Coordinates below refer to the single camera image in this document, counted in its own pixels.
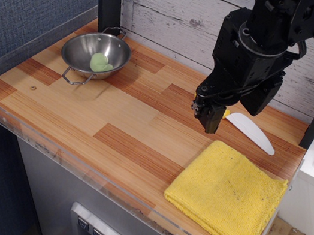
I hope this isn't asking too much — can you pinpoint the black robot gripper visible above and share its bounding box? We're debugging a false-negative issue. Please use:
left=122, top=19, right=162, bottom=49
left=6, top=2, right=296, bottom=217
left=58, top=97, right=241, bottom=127
left=188, top=1, right=298, bottom=146

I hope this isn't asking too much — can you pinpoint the light green toy broccoli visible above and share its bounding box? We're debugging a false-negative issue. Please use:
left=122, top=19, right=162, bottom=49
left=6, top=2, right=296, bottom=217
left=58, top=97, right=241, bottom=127
left=89, top=52, right=113, bottom=72

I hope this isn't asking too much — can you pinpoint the small steel bowl with handles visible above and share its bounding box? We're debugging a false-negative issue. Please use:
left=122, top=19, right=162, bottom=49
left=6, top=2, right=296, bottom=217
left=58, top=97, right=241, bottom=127
left=61, top=27, right=131, bottom=85

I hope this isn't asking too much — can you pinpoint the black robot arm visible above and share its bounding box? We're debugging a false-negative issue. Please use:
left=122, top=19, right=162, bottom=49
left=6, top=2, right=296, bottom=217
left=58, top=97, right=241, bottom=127
left=192, top=0, right=314, bottom=134

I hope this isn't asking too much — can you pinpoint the yellow folded cloth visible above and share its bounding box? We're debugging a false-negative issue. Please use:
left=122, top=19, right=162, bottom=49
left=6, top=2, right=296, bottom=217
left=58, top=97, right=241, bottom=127
left=164, top=141, right=288, bottom=235

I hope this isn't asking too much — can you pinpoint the grey toy fridge cabinet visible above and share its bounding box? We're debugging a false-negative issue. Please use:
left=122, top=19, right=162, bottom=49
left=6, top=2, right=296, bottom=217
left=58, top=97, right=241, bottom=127
left=1, top=137, right=259, bottom=235

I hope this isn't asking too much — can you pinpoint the clear acrylic table guard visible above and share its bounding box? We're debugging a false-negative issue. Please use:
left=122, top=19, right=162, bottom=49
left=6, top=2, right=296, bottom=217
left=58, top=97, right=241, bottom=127
left=0, top=0, right=314, bottom=235

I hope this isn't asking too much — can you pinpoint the yellow handled white toy knife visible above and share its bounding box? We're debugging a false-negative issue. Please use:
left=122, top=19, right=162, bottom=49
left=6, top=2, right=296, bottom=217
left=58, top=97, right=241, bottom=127
left=185, top=91, right=283, bottom=157

